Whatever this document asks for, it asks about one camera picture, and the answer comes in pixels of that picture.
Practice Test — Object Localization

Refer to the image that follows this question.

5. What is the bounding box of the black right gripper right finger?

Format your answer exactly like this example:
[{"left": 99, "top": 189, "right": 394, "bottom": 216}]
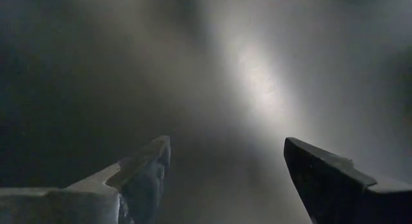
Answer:
[{"left": 285, "top": 136, "right": 412, "bottom": 224}]

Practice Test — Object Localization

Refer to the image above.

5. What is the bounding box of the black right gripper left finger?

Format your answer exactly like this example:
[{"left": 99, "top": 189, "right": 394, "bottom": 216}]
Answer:
[{"left": 0, "top": 136, "right": 171, "bottom": 224}]

